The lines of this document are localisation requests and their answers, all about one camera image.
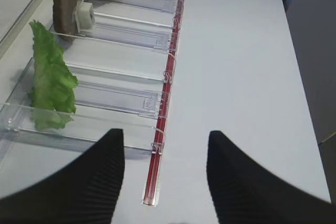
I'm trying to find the green lettuce leaf in rack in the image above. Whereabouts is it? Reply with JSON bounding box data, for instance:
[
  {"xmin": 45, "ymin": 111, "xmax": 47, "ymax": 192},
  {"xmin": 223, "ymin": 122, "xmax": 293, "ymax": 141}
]
[{"xmin": 28, "ymin": 20, "xmax": 78, "ymax": 131}]

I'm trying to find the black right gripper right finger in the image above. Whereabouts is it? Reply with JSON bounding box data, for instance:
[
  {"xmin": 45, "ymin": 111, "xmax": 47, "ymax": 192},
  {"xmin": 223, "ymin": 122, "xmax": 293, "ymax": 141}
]
[{"xmin": 206, "ymin": 131, "xmax": 335, "ymax": 223}]

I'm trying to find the clear acrylic right rack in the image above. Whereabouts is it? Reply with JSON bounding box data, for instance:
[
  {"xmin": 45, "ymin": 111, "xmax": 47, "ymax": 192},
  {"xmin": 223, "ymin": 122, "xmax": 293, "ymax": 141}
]
[{"xmin": 1, "ymin": 0, "xmax": 177, "ymax": 174}]

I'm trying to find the upright meat patty in rack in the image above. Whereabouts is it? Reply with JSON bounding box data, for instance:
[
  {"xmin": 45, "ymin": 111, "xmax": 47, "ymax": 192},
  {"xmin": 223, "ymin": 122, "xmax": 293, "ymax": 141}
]
[{"xmin": 52, "ymin": 0, "xmax": 79, "ymax": 42}]

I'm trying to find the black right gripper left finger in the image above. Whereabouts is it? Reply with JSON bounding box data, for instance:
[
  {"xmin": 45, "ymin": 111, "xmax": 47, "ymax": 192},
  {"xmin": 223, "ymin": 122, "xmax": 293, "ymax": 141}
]
[{"xmin": 1, "ymin": 129, "xmax": 125, "ymax": 223}]

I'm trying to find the red rail strip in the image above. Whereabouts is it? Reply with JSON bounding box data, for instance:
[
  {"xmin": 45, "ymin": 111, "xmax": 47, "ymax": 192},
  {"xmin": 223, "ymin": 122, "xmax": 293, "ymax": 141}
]
[{"xmin": 143, "ymin": 0, "xmax": 185, "ymax": 206}]

